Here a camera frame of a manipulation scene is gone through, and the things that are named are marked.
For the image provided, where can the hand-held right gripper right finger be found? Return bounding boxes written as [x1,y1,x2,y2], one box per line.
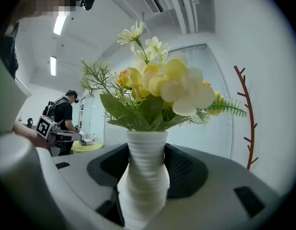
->
[147,142,290,230]

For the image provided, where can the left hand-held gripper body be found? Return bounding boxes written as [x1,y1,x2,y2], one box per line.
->
[36,115,65,157]

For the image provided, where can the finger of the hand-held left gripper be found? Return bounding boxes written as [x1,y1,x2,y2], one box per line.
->
[57,130,83,142]

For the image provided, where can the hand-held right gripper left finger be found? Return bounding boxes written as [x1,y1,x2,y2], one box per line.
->
[52,142,130,227]

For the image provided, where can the yellow flowers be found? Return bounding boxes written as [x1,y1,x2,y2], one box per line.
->
[80,20,248,228]

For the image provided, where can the person's left forearm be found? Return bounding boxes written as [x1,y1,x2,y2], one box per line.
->
[12,122,49,150]

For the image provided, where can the yellow-green round table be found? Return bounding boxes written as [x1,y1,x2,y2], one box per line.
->
[70,140,103,155]

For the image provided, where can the white cabinet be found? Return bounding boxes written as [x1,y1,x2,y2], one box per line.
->
[0,46,33,135]

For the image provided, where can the long ceiling light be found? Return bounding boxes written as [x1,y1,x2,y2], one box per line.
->
[49,56,58,77]
[53,10,70,36]

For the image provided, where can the large white window blinds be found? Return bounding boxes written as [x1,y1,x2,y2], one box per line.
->
[103,44,235,160]

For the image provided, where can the red-brown branch coat rack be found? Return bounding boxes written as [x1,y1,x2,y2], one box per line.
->
[233,65,259,171]

